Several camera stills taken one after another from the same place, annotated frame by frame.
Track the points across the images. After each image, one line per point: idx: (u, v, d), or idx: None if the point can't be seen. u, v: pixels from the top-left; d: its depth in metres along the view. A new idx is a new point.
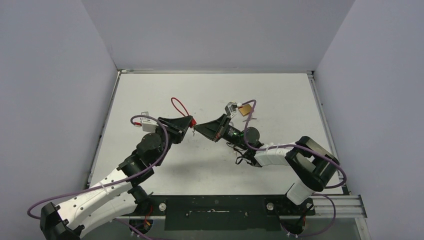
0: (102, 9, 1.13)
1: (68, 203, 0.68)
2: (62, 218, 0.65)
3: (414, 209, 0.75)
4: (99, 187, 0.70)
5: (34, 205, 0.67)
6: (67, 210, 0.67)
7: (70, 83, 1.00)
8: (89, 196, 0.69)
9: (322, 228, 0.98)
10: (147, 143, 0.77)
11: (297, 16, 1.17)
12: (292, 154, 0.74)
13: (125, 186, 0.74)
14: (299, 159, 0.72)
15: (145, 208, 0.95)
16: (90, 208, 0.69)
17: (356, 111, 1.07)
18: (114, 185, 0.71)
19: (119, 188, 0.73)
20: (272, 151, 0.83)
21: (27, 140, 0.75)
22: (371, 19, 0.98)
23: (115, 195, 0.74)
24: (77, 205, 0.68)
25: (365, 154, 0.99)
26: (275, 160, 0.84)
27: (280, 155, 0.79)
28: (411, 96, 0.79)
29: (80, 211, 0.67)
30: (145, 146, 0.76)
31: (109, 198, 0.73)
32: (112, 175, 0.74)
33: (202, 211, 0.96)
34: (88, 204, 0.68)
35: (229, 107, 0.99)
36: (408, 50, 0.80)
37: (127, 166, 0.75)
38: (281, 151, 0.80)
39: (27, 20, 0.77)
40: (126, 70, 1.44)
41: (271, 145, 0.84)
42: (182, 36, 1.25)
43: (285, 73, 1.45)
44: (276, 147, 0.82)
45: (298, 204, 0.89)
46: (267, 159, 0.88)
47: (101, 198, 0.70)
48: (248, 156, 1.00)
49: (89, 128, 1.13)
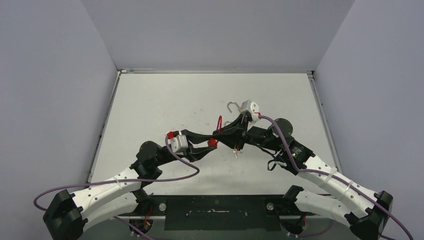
0: (102, 9, 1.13)
1: (82, 193, 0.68)
2: (76, 206, 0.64)
3: (416, 208, 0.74)
4: (113, 182, 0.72)
5: (45, 192, 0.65)
6: (81, 199, 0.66)
7: (70, 82, 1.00)
8: (104, 188, 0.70)
9: (322, 229, 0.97)
10: (144, 153, 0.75)
11: (297, 15, 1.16)
12: (373, 215, 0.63)
13: (134, 185, 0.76)
14: (375, 219, 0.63)
15: (146, 208, 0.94)
16: (102, 200, 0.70)
17: (356, 110, 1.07)
18: (128, 182, 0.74)
19: (130, 186, 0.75)
20: (338, 187, 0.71)
21: (27, 137, 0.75)
22: (371, 18, 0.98)
23: (126, 191, 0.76)
24: (92, 194, 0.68)
25: (366, 153, 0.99)
26: (334, 193, 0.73)
27: (351, 200, 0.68)
28: (411, 94, 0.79)
29: (94, 201, 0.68)
30: (142, 157, 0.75)
31: (120, 194, 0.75)
32: (126, 172, 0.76)
33: (202, 211, 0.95)
34: (102, 195, 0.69)
35: (245, 110, 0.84)
36: (408, 48, 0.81)
37: (138, 166, 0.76)
38: (353, 197, 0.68)
39: (27, 18, 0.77)
40: (126, 70, 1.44)
41: (340, 179, 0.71)
42: (181, 36, 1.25)
43: (286, 73, 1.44)
44: (348, 187, 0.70)
45: (301, 209, 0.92)
46: (319, 183, 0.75)
47: (114, 192, 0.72)
48: (282, 157, 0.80)
49: (89, 128, 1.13)
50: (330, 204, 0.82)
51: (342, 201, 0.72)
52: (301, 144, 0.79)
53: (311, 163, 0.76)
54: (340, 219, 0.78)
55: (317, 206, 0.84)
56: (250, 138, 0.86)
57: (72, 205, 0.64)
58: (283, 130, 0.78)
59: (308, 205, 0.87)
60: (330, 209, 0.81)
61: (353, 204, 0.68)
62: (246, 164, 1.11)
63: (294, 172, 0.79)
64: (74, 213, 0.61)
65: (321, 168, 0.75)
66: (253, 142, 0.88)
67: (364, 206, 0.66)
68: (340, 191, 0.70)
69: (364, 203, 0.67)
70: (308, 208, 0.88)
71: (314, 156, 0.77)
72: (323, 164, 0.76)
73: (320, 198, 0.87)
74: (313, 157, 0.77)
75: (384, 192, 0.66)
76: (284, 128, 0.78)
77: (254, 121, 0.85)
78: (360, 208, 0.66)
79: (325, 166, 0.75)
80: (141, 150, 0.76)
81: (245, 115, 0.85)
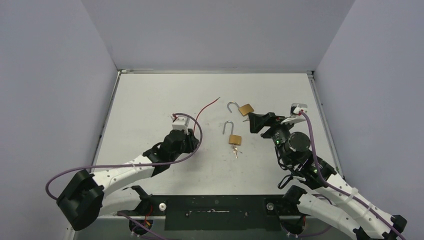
0: (101, 9, 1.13)
1: (101, 174, 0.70)
2: (97, 184, 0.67)
3: (416, 209, 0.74)
4: (130, 166, 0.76)
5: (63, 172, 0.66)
6: (101, 178, 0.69)
7: (70, 83, 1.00)
8: (121, 171, 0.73)
9: (322, 228, 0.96)
10: (175, 135, 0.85)
11: (297, 16, 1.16)
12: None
13: (146, 171, 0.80)
14: None
15: (146, 208, 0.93)
16: (120, 181, 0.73)
17: (356, 110, 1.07)
18: (142, 166, 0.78)
19: (144, 171, 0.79)
20: (358, 209, 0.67)
21: (26, 137, 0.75)
22: (370, 18, 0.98)
23: (139, 176, 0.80)
24: (111, 175, 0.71)
25: (366, 153, 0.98)
26: (351, 212, 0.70)
27: (368, 222, 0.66)
28: (411, 94, 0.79)
29: (114, 182, 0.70)
30: (173, 138, 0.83)
31: (134, 178, 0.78)
32: (139, 158, 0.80)
33: (202, 211, 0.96)
34: (120, 176, 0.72)
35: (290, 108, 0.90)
36: (407, 48, 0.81)
37: (150, 154, 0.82)
38: (372, 220, 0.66)
39: (27, 18, 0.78)
40: (126, 70, 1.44)
41: (361, 201, 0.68)
42: (181, 36, 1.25)
43: (285, 73, 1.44)
44: (367, 209, 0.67)
45: (302, 212, 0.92)
46: (337, 201, 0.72)
47: (131, 175, 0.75)
48: (301, 173, 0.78)
49: (89, 129, 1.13)
50: (338, 215, 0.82)
51: (355, 219, 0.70)
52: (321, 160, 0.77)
53: (333, 181, 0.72)
54: (343, 229, 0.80)
55: (321, 212, 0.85)
56: (276, 136, 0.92)
57: (93, 183, 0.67)
58: (300, 144, 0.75)
59: (314, 211, 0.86)
60: (338, 220, 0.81)
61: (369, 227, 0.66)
62: (247, 163, 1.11)
63: (312, 187, 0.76)
64: (96, 191, 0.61)
65: (341, 187, 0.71)
66: (275, 139, 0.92)
67: (381, 230, 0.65)
68: (358, 213, 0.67)
69: (382, 228, 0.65)
70: (310, 212, 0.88)
71: (336, 174, 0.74)
72: (343, 183, 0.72)
73: (325, 203, 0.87)
74: (335, 175, 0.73)
75: (400, 217, 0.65)
76: (301, 142, 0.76)
77: (295, 118, 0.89)
78: (376, 232, 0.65)
79: (346, 185, 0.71)
80: (170, 133, 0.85)
81: (292, 109, 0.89)
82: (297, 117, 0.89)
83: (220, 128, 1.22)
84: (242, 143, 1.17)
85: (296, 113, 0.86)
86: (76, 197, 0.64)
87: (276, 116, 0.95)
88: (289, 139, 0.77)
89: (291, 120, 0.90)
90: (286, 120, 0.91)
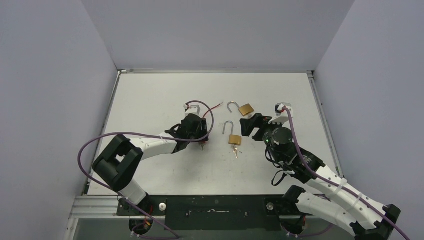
0: (101, 9, 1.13)
1: (136, 140, 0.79)
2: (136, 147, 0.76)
3: (415, 208, 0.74)
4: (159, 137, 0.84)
5: (100, 137, 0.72)
6: (138, 143, 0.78)
7: (70, 83, 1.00)
8: (153, 139, 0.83)
9: (322, 229, 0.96)
10: (194, 116, 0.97)
11: (297, 16, 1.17)
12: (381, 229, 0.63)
13: (170, 145, 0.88)
14: (384, 232, 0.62)
15: (145, 208, 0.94)
16: (151, 148, 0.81)
17: (356, 110, 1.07)
18: (169, 140, 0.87)
19: (170, 144, 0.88)
20: (348, 199, 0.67)
21: (26, 138, 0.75)
22: (370, 18, 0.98)
23: (165, 148, 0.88)
24: (145, 141, 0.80)
25: (366, 153, 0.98)
26: (342, 204, 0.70)
27: (360, 212, 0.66)
28: (410, 94, 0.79)
29: (147, 147, 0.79)
30: (193, 118, 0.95)
31: (161, 149, 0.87)
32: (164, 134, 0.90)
33: (202, 211, 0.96)
34: (153, 144, 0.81)
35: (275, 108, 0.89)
36: (406, 48, 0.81)
37: (172, 132, 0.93)
38: (363, 210, 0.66)
39: (27, 19, 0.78)
40: (126, 70, 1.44)
41: (351, 190, 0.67)
42: (181, 36, 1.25)
43: (286, 73, 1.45)
44: (357, 199, 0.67)
45: (302, 210, 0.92)
46: (328, 193, 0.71)
47: (159, 146, 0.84)
48: (291, 168, 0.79)
49: (89, 128, 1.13)
50: (335, 210, 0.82)
51: (347, 209, 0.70)
52: (309, 153, 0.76)
53: (322, 172, 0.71)
54: (342, 225, 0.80)
55: (320, 210, 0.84)
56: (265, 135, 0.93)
57: (130, 146, 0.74)
58: (283, 137, 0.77)
59: (313, 209, 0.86)
60: (335, 215, 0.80)
61: (362, 216, 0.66)
62: (247, 163, 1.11)
63: (302, 181, 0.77)
64: (136, 151, 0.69)
65: (331, 178, 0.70)
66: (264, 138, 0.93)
67: (373, 220, 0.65)
68: (350, 203, 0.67)
69: (373, 216, 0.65)
70: (309, 210, 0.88)
71: (325, 166, 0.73)
72: (333, 174, 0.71)
73: (322, 201, 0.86)
74: (323, 167, 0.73)
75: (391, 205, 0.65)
76: (284, 135, 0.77)
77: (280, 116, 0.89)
78: (368, 221, 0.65)
79: (335, 177, 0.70)
80: (190, 115, 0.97)
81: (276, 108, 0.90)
82: (281, 115, 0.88)
83: (221, 127, 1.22)
84: (242, 143, 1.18)
85: (280, 110, 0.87)
86: (113, 160, 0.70)
87: (263, 117, 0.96)
88: (274, 134, 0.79)
89: (279, 119, 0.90)
90: (273, 119, 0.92)
